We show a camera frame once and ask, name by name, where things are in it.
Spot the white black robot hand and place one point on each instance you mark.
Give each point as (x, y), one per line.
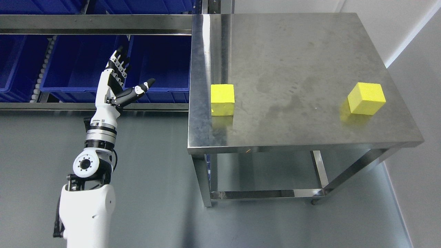
(111, 98)

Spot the yellow foam block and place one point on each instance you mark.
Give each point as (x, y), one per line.
(366, 98)
(222, 100)

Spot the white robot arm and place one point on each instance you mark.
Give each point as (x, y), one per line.
(87, 202)

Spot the blue bin lower middle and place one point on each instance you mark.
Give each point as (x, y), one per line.
(76, 63)

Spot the blue bin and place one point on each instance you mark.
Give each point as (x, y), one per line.
(148, 6)
(21, 58)
(166, 58)
(44, 7)
(76, 63)

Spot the metal shelf rack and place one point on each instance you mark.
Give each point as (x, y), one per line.
(91, 24)

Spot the blue bin upper middle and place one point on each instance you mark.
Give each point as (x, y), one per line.
(44, 7)

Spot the blue bin lower right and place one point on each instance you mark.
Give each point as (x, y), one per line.
(166, 58)

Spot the blue bin upper right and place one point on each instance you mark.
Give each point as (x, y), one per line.
(148, 6)

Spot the blue bin lower left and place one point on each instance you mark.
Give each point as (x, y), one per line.
(21, 58)

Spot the stainless steel table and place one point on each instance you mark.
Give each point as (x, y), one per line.
(292, 73)

